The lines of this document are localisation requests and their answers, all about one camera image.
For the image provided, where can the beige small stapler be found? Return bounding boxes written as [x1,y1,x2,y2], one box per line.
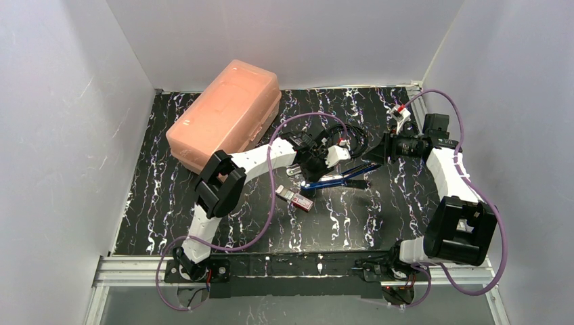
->
[286,164,303,177]

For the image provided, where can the blue stapler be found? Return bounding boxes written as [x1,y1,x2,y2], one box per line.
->
[300,162,381,191]

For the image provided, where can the red white staple box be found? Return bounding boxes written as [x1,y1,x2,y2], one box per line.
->
[275,186,313,212]

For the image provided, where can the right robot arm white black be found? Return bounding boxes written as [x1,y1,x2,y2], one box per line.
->
[363,112,497,266]

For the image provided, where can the pink plastic storage box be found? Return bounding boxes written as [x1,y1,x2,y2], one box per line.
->
[167,60,282,174]

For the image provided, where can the coiled black cable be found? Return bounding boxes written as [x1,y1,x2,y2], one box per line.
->
[325,123,370,158]

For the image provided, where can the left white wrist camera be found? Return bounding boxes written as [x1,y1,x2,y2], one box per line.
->
[325,145,351,168]

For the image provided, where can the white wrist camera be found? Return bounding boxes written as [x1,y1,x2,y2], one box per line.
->
[325,145,351,168]
[390,105,411,135]

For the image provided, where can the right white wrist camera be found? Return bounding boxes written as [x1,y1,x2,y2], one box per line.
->
[390,105,411,135]

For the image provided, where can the aluminium frame rail right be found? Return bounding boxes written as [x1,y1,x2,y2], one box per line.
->
[407,81,477,252]

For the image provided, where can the aluminium frame rail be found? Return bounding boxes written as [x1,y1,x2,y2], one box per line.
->
[407,81,477,252]
[93,253,495,286]

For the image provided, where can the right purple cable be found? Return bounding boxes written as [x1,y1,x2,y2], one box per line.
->
[401,88,509,310]

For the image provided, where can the purple cable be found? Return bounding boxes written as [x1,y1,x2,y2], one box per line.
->
[154,112,351,313]
[401,88,509,310]

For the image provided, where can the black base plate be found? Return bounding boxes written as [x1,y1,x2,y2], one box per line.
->
[160,248,428,304]

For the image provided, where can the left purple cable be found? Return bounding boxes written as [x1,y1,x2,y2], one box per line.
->
[154,112,351,313]

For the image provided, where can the aluminium frame rail front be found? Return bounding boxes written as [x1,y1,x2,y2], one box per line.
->
[93,253,495,286]

